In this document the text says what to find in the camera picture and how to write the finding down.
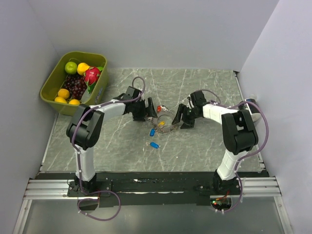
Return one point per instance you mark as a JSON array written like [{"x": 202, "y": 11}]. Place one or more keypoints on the orange fruit front right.
[{"x": 74, "y": 102}]

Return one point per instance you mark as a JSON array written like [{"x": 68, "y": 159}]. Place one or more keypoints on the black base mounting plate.
[{"x": 153, "y": 188}]

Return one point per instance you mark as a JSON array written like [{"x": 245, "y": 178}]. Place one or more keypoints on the purple grape bunch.
[{"x": 75, "y": 85}]

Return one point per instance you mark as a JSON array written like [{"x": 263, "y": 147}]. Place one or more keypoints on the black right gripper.
[{"x": 182, "y": 108}]

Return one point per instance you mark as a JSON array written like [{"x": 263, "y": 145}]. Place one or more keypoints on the black white tape roll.
[{"x": 255, "y": 114}]

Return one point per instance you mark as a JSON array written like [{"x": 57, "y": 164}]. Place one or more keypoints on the aluminium rail frame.
[{"x": 57, "y": 189}]

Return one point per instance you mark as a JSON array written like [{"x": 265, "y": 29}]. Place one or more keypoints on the orange fruit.
[
  {"x": 74, "y": 102},
  {"x": 63, "y": 93}
]

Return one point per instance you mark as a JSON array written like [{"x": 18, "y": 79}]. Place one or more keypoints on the blue tagged key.
[{"x": 152, "y": 144}]

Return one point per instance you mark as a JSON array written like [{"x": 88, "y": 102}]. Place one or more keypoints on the green apple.
[{"x": 71, "y": 68}]

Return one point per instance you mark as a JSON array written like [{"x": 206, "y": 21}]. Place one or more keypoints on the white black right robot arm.
[{"x": 238, "y": 131}]

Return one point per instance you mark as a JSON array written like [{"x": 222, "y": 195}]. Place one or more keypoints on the yellow lemon front left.
[{"x": 60, "y": 100}]

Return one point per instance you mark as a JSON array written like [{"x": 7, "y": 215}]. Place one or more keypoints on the pink dragon fruit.
[{"x": 91, "y": 76}]

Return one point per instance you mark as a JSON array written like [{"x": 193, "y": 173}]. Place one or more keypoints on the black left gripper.
[{"x": 148, "y": 111}]

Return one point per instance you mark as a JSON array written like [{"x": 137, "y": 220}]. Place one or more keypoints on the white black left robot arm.
[{"x": 85, "y": 127}]

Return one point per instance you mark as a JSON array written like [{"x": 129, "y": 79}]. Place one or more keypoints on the orange fruit upper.
[{"x": 63, "y": 93}]

